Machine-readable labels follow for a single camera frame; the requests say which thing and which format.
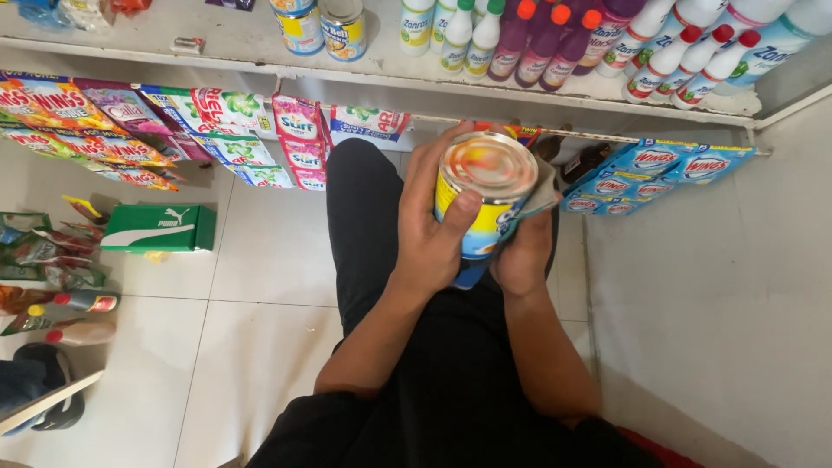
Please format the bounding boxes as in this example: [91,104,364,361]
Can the person's left hand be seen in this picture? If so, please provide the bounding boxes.
[389,120,486,297]

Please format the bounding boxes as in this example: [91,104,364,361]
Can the person's right hand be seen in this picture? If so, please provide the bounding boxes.
[490,190,564,300]

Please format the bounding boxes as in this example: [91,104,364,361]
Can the grey cleaning cloth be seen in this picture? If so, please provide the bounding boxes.
[496,155,561,243]

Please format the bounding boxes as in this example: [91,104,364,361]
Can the yellow blue tin can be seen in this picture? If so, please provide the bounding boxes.
[433,131,540,291]
[269,0,325,57]
[318,0,369,63]

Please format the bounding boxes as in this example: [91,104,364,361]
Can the brown glass bottle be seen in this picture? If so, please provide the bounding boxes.
[561,142,613,185]
[532,123,574,165]

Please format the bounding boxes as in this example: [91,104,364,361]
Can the red orange sachet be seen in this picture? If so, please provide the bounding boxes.
[473,121,542,150]

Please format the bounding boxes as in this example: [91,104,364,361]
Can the white red detergent sachet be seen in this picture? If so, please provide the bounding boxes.
[329,104,412,143]

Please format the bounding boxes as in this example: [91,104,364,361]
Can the person's black clothing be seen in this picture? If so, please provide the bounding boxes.
[246,138,665,468]

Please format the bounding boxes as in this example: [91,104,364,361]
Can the blue detergent sachet strips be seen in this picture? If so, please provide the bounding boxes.
[559,137,759,217]

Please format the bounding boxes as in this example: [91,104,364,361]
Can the pink detergent sachet strip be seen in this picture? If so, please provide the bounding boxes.
[271,92,328,192]

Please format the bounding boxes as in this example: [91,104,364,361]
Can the white bottle green cap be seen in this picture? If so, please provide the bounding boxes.
[429,0,460,55]
[463,0,507,81]
[439,0,476,74]
[399,0,437,58]

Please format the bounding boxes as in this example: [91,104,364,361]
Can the purple bottle red cap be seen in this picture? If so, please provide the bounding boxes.
[514,3,572,90]
[538,8,604,93]
[487,0,538,83]

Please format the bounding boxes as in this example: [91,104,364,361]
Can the green white detergent sachets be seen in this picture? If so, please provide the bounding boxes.
[133,84,297,190]

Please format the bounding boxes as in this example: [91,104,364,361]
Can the small white bottle red cap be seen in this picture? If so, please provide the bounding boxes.
[620,25,703,105]
[650,24,736,107]
[670,29,762,111]

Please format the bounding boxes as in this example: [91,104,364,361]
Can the red cloth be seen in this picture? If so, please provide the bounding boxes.
[616,425,708,468]

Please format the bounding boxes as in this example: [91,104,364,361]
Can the large purple bottle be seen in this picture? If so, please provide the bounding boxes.
[572,0,648,78]

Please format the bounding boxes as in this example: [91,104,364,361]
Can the large white cleaner bottle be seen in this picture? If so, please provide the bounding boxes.
[712,0,832,98]
[595,0,685,79]
[624,0,730,66]

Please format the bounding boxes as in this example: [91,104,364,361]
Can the green shoe box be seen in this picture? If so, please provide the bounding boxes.
[100,203,218,254]

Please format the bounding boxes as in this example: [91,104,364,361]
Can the purple sachet strip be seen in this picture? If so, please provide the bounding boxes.
[73,77,213,163]

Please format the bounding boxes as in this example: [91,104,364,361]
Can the sauce bottle red cap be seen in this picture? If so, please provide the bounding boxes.
[51,290,122,315]

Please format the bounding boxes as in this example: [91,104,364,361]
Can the pale bottle red cap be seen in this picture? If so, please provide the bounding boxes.
[43,321,117,348]

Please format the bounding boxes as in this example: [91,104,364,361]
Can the white shop shelf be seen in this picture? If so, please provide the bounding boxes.
[0,0,832,131]

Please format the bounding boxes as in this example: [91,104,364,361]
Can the heap of snack packets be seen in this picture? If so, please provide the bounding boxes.
[0,194,110,291]

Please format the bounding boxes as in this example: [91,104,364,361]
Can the black sandal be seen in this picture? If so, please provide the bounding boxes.
[12,342,87,432]

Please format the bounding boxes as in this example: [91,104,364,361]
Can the sauce bottle yellow cap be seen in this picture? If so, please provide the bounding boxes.
[0,303,87,338]

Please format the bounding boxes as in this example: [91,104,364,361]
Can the orange sachet strips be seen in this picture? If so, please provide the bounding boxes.
[0,69,187,193]

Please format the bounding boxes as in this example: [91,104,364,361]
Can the white board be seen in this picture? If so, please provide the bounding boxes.
[0,368,105,437]

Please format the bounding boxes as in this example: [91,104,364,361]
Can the blue plastic bag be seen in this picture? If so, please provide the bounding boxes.
[10,0,62,28]

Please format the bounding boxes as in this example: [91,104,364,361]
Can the metal hanging rail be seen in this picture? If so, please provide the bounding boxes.
[260,96,773,157]

